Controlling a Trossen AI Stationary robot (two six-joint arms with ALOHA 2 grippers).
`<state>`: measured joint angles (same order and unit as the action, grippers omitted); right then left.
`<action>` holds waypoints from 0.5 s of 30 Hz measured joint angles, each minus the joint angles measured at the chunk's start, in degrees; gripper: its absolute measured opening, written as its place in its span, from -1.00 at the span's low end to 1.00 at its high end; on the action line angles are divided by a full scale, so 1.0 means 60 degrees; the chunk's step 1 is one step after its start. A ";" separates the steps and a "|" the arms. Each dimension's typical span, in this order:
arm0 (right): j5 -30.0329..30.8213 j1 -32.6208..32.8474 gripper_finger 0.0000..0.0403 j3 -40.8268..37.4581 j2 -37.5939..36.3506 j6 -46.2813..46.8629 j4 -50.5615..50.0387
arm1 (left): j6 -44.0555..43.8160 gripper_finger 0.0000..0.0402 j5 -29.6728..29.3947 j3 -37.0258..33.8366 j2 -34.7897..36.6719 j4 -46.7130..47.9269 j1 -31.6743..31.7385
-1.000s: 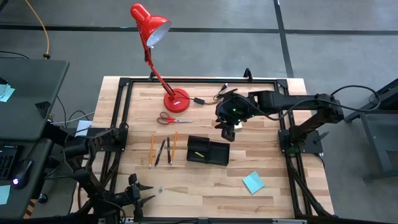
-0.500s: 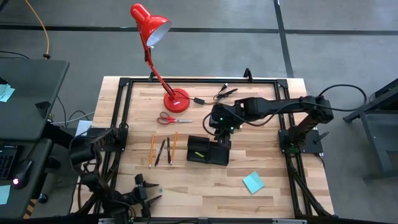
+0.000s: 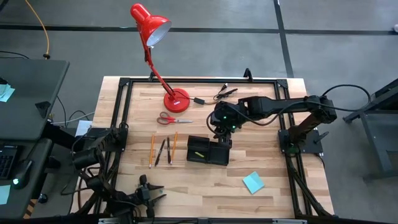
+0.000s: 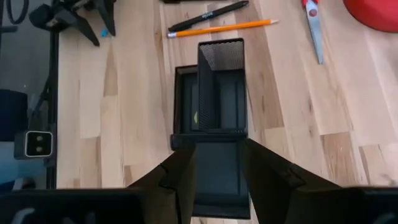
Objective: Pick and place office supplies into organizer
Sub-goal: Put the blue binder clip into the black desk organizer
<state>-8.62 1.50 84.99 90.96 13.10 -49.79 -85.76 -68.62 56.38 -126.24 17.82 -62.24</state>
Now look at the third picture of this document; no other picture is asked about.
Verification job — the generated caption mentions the dark grey desk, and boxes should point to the dark grey desk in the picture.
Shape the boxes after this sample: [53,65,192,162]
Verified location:
[0,58,70,220]

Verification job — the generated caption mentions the silver metal bracket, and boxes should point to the silver metal bracket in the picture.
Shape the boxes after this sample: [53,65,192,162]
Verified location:
[98,217,135,224]
[272,218,308,224]

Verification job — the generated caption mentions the dark grey metal stand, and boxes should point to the dark grey metal stand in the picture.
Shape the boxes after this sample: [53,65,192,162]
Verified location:
[341,77,398,183]

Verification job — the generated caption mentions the orange-yellow pencil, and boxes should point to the orange-yellow pencil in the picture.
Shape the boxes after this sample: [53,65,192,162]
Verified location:
[170,131,179,166]
[148,133,155,169]

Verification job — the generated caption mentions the black lamp cable with adapter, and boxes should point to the black lamp cable with adapter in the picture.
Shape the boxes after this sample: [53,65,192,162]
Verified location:
[182,82,239,106]

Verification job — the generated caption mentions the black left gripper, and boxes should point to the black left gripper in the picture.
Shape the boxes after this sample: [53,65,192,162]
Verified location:
[132,174,167,218]

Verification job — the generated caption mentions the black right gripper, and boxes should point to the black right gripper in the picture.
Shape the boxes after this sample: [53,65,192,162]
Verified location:
[207,101,246,149]

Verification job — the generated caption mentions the white paper sheet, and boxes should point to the white paper sheet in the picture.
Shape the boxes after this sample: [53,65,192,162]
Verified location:
[74,119,94,138]

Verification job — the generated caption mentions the black mesh desk organizer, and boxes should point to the black mesh desk organizer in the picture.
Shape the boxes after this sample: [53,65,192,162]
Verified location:
[186,134,233,167]

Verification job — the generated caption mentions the red desk lamp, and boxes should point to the red desk lamp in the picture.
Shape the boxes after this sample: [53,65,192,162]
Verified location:
[129,2,191,114]

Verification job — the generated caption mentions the black keyboard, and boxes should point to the black keyboard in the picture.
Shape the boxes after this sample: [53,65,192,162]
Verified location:
[0,144,19,180]

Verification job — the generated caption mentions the yellow cable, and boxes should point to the yellow cable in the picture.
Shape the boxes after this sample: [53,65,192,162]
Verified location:
[24,0,51,60]

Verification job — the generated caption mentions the black triangular bracket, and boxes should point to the black triangular bracket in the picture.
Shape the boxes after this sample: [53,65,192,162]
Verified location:
[34,101,52,119]

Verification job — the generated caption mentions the black aluminium table frame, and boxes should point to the black aluminium table frame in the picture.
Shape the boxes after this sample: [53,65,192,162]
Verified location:
[70,67,335,224]

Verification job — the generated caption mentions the red-handled scissors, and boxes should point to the red-handled scissors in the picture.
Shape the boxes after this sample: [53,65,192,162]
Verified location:
[156,111,194,126]

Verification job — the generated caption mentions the black computer mouse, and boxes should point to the black computer mouse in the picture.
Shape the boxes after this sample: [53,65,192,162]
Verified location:
[11,159,34,190]

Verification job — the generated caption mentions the pale blue paper note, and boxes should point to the pale blue paper note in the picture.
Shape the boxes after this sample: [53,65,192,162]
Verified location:
[0,83,16,103]
[0,185,12,206]

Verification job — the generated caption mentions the blue sticky note pad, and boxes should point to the blue sticky note pad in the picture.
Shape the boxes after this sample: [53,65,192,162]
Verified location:
[242,170,266,195]

